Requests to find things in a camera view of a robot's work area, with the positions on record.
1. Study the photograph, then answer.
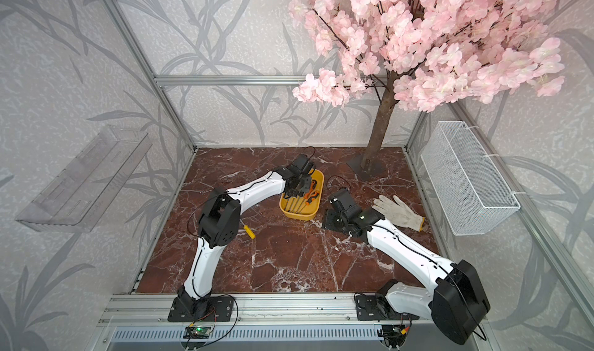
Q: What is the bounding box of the clear acrylic wall shelf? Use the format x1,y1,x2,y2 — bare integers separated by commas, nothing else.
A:
15,125,152,233

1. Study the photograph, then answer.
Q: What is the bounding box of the dark metal tree base plate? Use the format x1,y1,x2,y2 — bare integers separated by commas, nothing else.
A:
346,154,386,181

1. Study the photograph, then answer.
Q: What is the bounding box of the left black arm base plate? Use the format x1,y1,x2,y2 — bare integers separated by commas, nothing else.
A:
167,295,235,323

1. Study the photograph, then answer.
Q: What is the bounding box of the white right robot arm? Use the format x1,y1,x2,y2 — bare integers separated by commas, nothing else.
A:
323,188,490,347

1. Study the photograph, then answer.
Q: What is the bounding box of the orange handled screwdriver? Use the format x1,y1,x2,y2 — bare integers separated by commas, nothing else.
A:
304,179,317,199

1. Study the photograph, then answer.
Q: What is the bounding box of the right circuit board with wires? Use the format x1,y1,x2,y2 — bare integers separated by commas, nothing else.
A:
377,325,411,344

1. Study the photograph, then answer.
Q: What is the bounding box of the orange black screwdriver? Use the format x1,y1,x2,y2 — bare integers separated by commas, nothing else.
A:
299,190,320,213

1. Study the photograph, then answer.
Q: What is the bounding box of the yellow plastic storage box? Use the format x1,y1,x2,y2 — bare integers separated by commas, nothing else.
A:
279,170,325,221

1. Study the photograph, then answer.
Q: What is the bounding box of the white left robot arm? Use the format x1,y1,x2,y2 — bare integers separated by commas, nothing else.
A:
173,154,316,319

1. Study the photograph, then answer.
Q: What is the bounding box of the aluminium front rail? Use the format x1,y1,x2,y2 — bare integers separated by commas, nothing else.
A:
97,292,486,327

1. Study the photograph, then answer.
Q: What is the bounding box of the artificial cherry blossom tree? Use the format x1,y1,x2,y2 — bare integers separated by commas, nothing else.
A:
289,0,565,168

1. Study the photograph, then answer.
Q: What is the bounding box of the yellow handled screwdriver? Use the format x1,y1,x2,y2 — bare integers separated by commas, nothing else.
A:
244,226,255,239

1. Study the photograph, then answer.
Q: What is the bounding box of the white cotton work glove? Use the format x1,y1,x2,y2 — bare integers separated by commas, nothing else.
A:
372,195,425,232

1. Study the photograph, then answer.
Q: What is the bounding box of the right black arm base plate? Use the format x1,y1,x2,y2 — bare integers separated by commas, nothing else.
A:
354,292,419,321

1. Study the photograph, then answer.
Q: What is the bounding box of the white wire mesh basket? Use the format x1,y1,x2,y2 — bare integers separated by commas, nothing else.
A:
421,120,521,236

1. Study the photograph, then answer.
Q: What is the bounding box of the left green circuit board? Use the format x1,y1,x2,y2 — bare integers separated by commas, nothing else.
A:
183,325,213,340

